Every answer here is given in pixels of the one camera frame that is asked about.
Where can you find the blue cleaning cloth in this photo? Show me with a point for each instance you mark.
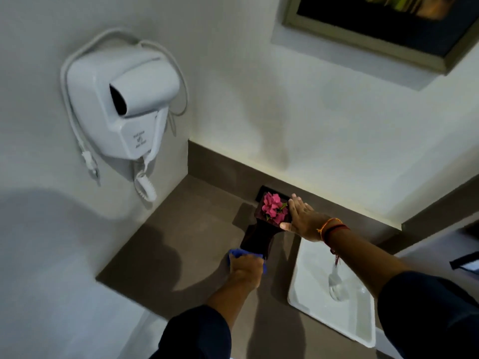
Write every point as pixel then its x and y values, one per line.
pixel 239 252

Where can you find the white hair dryer wall holder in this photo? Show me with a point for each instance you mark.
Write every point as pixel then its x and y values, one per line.
pixel 95 108

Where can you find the person's right hand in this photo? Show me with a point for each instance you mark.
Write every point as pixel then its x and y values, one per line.
pixel 307 224

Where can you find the person's left hand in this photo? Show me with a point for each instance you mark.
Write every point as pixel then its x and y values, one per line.
pixel 246 269

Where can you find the dark blue right sleeve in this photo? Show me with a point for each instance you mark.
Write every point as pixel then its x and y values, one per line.
pixel 430 317

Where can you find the framed wall picture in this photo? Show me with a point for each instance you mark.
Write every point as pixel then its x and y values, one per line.
pixel 393 26

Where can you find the chrome faucet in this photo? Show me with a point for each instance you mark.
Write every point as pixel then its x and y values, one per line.
pixel 336 286

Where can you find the person's left forearm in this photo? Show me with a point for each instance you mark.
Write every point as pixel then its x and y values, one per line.
pixel 234 299

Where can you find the person's right forearm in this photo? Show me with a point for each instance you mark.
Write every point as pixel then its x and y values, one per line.
pixel 365 257

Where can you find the dark blue left sleeve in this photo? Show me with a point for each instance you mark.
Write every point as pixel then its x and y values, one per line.
pixel 196 336

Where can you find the dark flat object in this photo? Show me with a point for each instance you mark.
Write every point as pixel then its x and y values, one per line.
pixel 464 262

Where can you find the white hair dryer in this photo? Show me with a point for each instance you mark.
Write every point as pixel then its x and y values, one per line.
pixel 149 87

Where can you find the white sink basin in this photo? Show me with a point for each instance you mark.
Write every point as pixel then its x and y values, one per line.
pixel 318 295

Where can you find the dark blue sleeve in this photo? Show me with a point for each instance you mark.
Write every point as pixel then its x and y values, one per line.
pixel 430 317
pixel 196 336

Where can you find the person's left fingers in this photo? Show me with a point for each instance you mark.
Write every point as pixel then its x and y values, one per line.
pixel 247 259

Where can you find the dark rectangular tray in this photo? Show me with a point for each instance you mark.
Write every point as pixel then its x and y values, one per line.
pixel 260 237

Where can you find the person's right thumb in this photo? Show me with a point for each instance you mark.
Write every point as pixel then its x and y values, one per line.
pixel 287 226

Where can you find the person's right middle finger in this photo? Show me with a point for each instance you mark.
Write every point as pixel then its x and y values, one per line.
pixel 299 202

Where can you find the pink flowers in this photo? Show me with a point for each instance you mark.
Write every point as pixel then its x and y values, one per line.
pixel 272 207

